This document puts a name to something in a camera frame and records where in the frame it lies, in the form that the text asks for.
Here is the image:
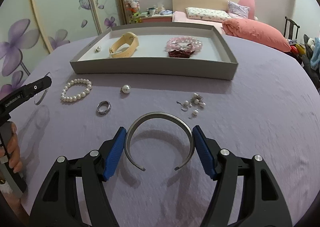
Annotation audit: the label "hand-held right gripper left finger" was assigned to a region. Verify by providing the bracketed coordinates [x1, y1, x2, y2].
[32, 126, 127, 227]

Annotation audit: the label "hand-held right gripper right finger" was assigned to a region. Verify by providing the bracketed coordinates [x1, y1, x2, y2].
[191, 125, 293, 227]

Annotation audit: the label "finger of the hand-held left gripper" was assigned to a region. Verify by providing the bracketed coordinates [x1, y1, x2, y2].
[0, 76, 52, 120]

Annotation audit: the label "thin silver bangle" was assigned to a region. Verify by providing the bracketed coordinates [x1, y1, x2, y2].
[34, 72, 52, 105]

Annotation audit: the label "white pearl bracelet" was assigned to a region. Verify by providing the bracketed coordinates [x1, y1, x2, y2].
[60, 78, 93, 103]

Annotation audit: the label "silver engraved ring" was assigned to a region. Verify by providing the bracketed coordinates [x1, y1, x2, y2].
[97, 101, 111, 115]

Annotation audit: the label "cluster of pearl earrings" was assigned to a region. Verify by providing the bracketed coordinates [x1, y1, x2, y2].
[176, 92, 207, 119]

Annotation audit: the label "wide silver cuff bangle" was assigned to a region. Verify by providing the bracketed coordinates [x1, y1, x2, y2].
[124, 112, 195, 171]

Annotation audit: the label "grey cardboard tray box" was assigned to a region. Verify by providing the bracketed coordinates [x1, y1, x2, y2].
[69, 22, 239, 81]

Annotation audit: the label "yellow watch band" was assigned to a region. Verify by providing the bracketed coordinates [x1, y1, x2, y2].
[109, 32, 140, 58]

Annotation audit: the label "dark red bead necklace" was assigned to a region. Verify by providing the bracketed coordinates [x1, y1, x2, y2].
[168, 50, 194, 58]

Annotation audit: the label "pink bead bracelet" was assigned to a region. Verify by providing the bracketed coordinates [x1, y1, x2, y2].
[165, 37, 203, 53]

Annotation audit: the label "person's left hand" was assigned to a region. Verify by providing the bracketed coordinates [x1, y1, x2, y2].
[0, 130, 21, 172]

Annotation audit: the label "purple table cloth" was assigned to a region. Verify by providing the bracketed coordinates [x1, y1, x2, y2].
[10, 25, 320, 227]

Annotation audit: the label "floral sliding door wardrobe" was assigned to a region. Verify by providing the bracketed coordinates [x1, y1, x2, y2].
[0, 0, 127, 97]

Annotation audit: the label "pink pillow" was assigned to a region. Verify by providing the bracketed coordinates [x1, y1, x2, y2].
[222, 18, 292, 52]

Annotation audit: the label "dark chair with clothes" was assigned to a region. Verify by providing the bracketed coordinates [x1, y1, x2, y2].
[301, 34, 320, 85]

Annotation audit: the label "white patterned pillow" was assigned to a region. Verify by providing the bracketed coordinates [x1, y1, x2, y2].
[185, 7, 233, 23]

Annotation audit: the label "pink white nightstand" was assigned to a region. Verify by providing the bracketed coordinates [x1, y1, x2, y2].
[139, 12, 173, 24]

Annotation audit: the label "red and yellow toys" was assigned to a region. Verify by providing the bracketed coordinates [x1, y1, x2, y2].
[287, 39, 307, 57]

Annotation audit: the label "lilac square pillow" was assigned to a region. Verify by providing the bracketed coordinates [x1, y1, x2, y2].
[227, 1, 250, 19]

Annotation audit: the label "blue plush garment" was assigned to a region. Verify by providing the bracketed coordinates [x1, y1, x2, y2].
[310, 37, 320, 70]

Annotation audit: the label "dark wooden chair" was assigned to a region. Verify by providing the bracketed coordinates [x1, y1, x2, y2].
[284, 16, 300, 41]

